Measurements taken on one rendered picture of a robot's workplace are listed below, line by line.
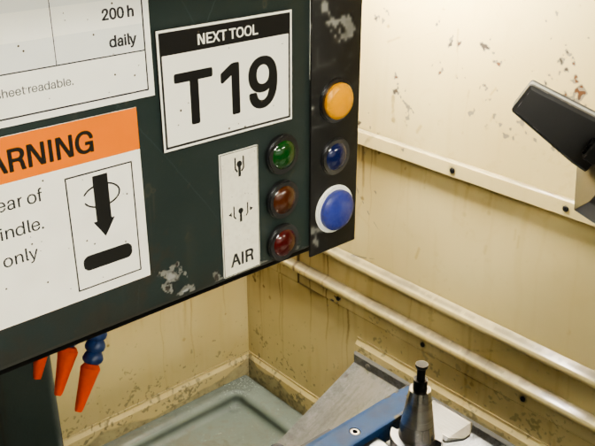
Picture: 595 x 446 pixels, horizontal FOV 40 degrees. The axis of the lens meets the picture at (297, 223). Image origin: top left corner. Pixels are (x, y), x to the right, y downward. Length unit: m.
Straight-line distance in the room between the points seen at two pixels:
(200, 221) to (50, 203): 0.10
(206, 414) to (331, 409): 0.44
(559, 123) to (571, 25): 0.75
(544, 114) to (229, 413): 1.67
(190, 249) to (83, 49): 0.15
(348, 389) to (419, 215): 0.44
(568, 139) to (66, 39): 0.30
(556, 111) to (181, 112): 0.23
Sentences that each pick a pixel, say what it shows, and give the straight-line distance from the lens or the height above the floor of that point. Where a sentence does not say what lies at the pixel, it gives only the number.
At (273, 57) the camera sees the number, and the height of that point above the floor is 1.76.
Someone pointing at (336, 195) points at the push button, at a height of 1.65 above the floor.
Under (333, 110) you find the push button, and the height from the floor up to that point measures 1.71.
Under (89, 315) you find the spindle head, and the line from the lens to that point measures 0.49.
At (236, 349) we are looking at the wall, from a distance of 2.12.
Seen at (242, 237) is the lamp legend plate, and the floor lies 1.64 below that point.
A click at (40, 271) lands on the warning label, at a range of 0.47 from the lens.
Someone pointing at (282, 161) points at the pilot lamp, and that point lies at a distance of 0.53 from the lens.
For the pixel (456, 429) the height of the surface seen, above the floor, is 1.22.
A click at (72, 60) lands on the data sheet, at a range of 0.44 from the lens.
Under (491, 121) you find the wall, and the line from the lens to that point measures 1.37.
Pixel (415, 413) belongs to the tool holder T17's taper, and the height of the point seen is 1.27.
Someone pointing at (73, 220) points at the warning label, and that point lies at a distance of 0.46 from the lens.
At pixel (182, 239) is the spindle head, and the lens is 0.51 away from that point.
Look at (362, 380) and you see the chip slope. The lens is 1.77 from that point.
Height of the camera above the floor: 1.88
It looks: 25 degrees down
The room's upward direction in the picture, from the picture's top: straight up
